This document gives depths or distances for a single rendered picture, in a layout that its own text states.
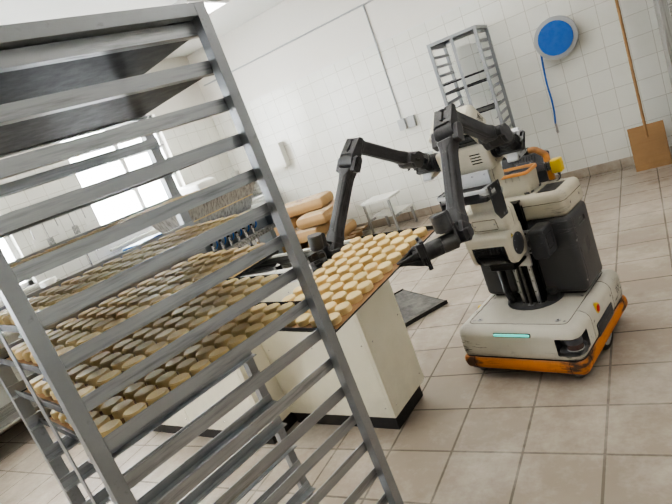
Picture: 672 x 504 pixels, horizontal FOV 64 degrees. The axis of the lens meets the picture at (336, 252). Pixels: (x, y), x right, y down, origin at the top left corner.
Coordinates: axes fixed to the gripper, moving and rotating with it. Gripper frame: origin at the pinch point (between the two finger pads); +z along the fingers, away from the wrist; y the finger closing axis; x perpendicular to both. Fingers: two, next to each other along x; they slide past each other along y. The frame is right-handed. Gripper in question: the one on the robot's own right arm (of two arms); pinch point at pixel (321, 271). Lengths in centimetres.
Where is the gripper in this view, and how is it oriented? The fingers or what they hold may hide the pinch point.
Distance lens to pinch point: 197.6
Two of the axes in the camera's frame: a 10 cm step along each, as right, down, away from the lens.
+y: -4.1, -8.7, -2.8
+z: 0.6, 2.8, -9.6
